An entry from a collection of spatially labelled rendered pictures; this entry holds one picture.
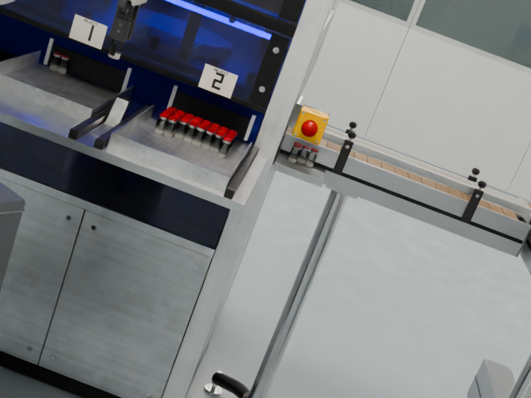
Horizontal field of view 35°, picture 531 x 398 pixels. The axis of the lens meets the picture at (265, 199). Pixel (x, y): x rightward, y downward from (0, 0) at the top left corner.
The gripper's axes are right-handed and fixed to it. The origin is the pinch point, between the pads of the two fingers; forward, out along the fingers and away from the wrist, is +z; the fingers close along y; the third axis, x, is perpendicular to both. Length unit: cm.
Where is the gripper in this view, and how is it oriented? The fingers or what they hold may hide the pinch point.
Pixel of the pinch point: (122, 28)
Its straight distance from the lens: 161.3
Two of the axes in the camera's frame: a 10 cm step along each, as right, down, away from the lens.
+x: 9.4, 3.5, -0.1
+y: -1.2, 2.9, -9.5
